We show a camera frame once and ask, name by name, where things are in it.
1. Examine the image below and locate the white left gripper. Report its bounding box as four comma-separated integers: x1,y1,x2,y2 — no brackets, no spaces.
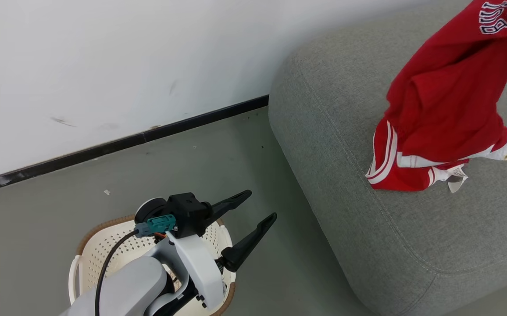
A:
166,190,278,311

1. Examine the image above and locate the red basketball jersey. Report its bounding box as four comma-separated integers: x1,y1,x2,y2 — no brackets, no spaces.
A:
385,0,507,154

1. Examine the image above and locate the grey fabric sofa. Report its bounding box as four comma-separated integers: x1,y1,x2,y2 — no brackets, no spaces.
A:
268,0,507,316

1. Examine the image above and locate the cream perforated laundry basket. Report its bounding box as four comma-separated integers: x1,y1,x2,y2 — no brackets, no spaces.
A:
68,214,237,316

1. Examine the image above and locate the teal cable connector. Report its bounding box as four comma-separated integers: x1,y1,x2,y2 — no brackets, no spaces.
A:
134,214,178,238

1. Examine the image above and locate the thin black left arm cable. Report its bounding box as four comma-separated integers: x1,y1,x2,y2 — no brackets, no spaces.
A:
94,229,140,316

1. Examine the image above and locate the black wall baseboard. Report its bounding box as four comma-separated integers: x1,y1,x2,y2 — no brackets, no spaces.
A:
0,95,270,196

